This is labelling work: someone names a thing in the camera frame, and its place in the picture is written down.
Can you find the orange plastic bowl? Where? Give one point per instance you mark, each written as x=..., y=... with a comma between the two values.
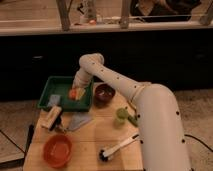
x=57, y=151

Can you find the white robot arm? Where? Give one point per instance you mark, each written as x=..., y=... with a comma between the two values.
x=162, y=139

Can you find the green plastic tray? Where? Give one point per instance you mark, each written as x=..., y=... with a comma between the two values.
x=60, y=85

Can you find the dark red bowl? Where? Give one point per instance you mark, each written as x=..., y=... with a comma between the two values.
x=104, y=93

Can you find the wooden scrub brush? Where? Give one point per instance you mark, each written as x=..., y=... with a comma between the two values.
x=52, y=118

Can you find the red apple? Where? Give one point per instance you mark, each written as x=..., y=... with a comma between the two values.
x=73, y=94

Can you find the white handled dish brush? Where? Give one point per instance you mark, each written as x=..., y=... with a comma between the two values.
x=106, y=154

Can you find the grey cloth piece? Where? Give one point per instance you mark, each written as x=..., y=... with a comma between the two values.
x=78, y=120

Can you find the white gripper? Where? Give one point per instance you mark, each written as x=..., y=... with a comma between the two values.
x=81, y=80

